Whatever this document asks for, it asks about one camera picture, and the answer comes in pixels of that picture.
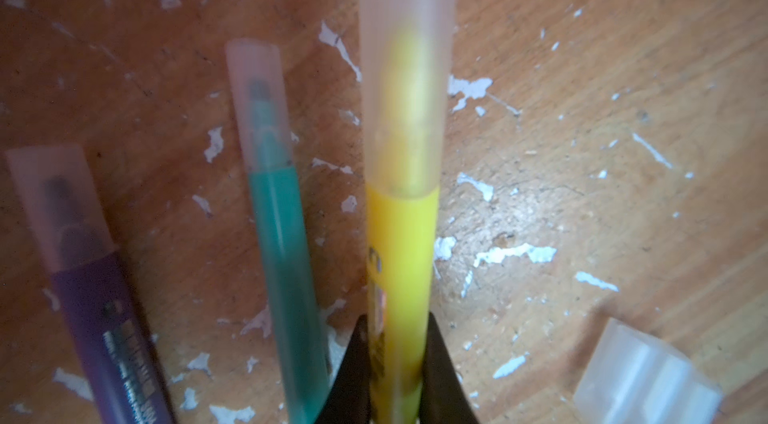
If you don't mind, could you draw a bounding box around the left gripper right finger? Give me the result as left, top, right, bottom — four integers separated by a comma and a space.
419, 313, 479, 424

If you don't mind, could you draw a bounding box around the clear pen cap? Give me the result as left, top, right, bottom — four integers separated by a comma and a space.
573, 318, 723, 423
225, 38, 293, 173
359, 0, 457, 198
6, 144, 116, 273

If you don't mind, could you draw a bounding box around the purple marker pen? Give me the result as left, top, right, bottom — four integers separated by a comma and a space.
41, 177, 176, 424

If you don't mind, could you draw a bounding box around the yellow marker pen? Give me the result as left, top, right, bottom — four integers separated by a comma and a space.
365, 27, 440, 424

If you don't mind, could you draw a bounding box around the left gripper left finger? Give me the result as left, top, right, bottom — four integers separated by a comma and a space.
315, 314, 370, 424

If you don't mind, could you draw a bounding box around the green marker pen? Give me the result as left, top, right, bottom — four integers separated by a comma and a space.
247, 80, 331, 424

